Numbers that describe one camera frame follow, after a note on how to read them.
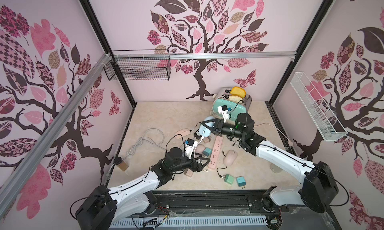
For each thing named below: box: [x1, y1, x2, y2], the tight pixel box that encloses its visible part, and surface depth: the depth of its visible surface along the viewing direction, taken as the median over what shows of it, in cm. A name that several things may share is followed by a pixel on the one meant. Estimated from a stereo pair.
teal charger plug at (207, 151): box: [203, 147, 212, 157], surface depth 93 cm
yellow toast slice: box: [230, 86, 246, 99], surface depth 102 cm
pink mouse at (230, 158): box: [223, 149, 238, 166], surface depth 91 cm
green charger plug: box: [224, 173, 235, 185], surface depth 83 cm
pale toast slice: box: [228, 95, 243, 104], surface depth 99 cm
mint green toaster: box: [211, 87, 253, 122], surface depth 100 cm
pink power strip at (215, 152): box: [208, 136, 224, 170], surface depth 92 cm
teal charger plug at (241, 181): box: [236, 176, 247, 189], surface depth 82 cm
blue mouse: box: [199, 116, 216, 137], surface depth 69 cm
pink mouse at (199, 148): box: [195, 143, 206, 154], surface depth 94 cm
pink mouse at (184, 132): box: [175, 128, 191, 139], surface depth 102 cm
